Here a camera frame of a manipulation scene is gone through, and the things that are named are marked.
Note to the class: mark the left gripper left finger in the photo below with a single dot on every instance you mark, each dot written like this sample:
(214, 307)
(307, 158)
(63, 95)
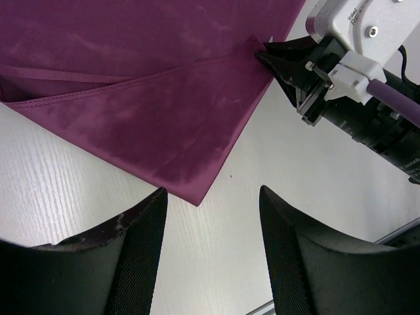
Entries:
(108, 269)

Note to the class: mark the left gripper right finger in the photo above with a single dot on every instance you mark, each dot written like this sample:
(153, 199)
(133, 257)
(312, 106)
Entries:
(328, 262)

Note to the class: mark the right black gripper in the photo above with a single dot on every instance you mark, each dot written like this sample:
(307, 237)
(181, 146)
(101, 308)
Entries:
(374, 125)

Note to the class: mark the purple cloth napkin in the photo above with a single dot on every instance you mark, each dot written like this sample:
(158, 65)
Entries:
(160, 89)

